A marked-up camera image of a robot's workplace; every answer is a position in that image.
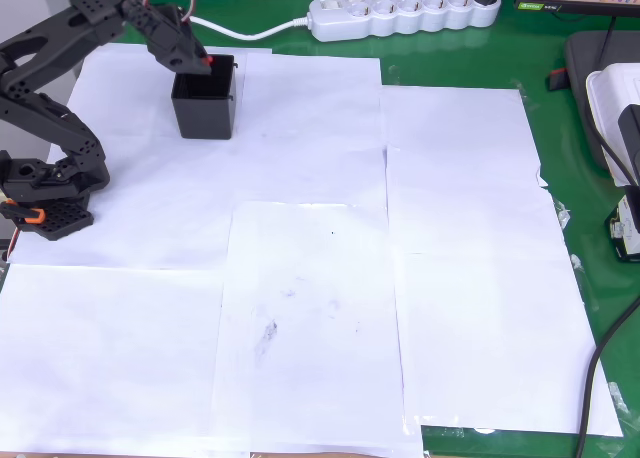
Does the orange table clamp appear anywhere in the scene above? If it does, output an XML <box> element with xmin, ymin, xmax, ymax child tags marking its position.
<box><xmin>0</xmin><ymin>200</ymin><xmax>47</xmax><ymax>228</ymax></box>

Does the black camera device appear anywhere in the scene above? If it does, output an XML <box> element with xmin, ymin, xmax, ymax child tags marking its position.
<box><xmin>617</xmin><ymin>102</ymin><xmax>640</xmax><ymax>187</ymax></box>

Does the white power strip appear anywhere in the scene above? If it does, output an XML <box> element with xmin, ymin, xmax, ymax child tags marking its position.
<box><xmin>307</xmin><ymin>0</ymin><xmax>502</xmax><ymax>43</ymax></box>

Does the small white green stand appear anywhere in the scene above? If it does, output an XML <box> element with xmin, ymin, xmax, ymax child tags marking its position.
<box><xmin>603</xmin><ymin>185</ymin><xmax>640</xmax><ymax>265</ymax></box>

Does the thin black monitor cable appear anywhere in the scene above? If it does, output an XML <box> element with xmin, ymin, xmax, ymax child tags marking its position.
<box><xmin>601</xmin><ymin>15</ymin><xmax>617</xmax><ymax>72</ymax></box>

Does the red black USB stick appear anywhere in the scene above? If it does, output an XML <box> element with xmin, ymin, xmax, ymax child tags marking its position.
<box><xmin>546</xmin><ymin>66</ymin><xmax>570</xmax><ymax>92</ymax></box>

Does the thick black power cable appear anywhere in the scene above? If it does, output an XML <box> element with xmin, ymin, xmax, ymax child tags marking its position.
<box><xmin>574</xmin><ymin>297</ymin><xmax>640</xmax><ymax>458</ymax></box>

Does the white power strip cable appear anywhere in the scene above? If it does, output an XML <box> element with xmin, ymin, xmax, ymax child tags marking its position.
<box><xmin>188</xmin><ymin>15</ymin><xmax>314</xmax><ymax>42</ymax></box>

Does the white paper sheet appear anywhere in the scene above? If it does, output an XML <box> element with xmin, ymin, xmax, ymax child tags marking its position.
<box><xmin>0</xmin><ymin>262</ymin><xmax>225</xmax><ymax>458</ymax></box>
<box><xmin>8</xmin><ymin>42</ymin><xmax>274</xmax><ymax>272</ymax></box>
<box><xmin>243</xmin><ymin>51</ymin><xmax>390</xmax><ymax>210</ymax></box>
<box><xmin>386</xmin><ymin>145</ymin><xmax>575</xmax><ymax>259</ymax></box>
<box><xmin>393</xmin><ymin>250</ymin><xmax>625</xmax><ymax>438</ymax></box>
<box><xmin>211</xmin><ymin>200</ymin><xmax>427</xmax><ymax>458</ymax></box>
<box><xmin>378</xmin><ymin>84</ymin><xmax>550</xmax><ymax>190</ymax></box>

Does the white device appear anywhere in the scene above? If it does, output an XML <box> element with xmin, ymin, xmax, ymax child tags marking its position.
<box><xmin>584</xmin><ymin>62</ymin><xmax>640</xmax><ymax>189</ymax></box>

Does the black square box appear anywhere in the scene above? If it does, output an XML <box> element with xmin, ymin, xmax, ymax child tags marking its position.
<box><xmin>170</xmin><ymin>53</ymin><xmax>240</xmax><ymax>141</ymax></box>

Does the grey desk pad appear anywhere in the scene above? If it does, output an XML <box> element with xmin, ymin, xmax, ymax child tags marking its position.
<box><xmin>563</xmin><ymin>29</ymin><xmax>640</xmax><ymax>180</ymax></box>

